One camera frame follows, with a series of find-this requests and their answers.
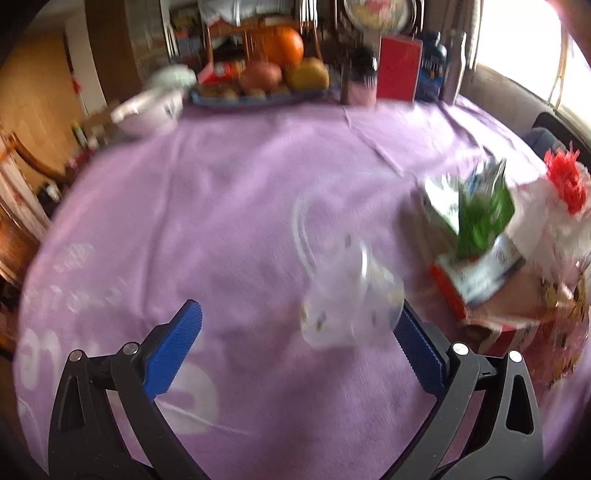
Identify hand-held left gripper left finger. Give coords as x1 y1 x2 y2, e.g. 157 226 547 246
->
47 299 206 480

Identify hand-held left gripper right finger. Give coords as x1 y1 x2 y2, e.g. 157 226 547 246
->
392 300 544 480

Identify red white carton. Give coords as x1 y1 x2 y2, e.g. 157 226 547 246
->
462 272 550 361

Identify clear plastic cup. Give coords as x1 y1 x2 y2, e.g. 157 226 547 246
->
292 194 406 350

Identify floral clear plastic bag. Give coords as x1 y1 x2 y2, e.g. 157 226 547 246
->
505 147 591 393

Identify white red blue packet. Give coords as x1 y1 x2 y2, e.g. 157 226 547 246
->
429 235 527 321

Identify purple blanket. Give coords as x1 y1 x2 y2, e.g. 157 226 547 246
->
14 92 591 480

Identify green white crumpled packet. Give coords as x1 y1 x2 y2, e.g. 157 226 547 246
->
422 159 515 259

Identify white floral bowl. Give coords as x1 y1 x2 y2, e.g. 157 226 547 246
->
111 88 185 137

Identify wooden armchair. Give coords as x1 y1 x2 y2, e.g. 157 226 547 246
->
0 131 70 185

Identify blue chair cushion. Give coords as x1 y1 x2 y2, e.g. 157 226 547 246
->
524 129 566 158

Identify blue fruit plate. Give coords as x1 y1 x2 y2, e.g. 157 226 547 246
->
189 85 331 109

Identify black office chair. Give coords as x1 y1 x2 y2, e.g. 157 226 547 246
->
533 112 591 155

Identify white lidded tureen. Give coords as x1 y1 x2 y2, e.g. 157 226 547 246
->
147 65 197 90

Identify red snack packet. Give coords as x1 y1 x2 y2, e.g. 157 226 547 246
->
198 62 245 86

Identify red apple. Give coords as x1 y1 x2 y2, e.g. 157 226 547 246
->
239 61 283 93

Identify dark glass jar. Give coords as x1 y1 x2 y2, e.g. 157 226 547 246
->
342 46 379 106

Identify red box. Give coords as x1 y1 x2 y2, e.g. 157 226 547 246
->
378 37 423 102

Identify wooden door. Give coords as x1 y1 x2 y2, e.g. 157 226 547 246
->
0 32 93 185

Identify steel bottle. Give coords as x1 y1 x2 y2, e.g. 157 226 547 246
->
441 32 467 104

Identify blue supplement bottle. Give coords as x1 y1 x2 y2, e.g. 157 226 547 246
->
416 31 448 102

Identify yellow pear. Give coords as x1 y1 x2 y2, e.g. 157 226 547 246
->
286 58 330 90

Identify orange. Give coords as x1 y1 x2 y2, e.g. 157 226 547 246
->
261 27 304 68

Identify round embroidered picture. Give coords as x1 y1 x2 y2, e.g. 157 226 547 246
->
344 0 411 33

